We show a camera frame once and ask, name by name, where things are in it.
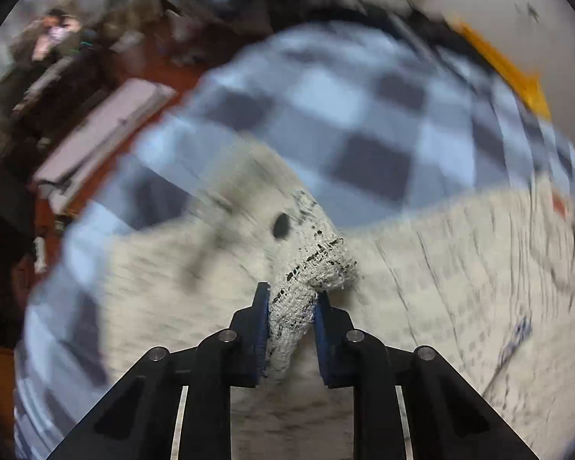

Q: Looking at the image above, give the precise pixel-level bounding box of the yellow cloth strip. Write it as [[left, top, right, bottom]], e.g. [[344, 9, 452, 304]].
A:
[[453, 16, 553, 122]]

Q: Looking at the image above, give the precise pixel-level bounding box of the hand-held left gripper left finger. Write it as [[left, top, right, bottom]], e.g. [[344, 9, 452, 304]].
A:
[[45, 282, 272, 460]]

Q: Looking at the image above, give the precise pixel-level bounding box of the grey white checkered bed sheet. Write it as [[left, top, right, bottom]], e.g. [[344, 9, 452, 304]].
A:
[[13, 0, 575, 460]]

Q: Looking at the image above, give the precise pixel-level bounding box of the cream tweed knit garment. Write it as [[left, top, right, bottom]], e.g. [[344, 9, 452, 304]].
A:
[[96, 146, 575, 460]]

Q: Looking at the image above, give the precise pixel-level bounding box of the grey flat box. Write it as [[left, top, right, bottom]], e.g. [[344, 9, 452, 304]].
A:
[[33, 79, 179, 214]]

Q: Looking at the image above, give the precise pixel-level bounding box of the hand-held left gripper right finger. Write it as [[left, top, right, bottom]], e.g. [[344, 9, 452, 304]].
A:
[[313, 292, 540, 460]]

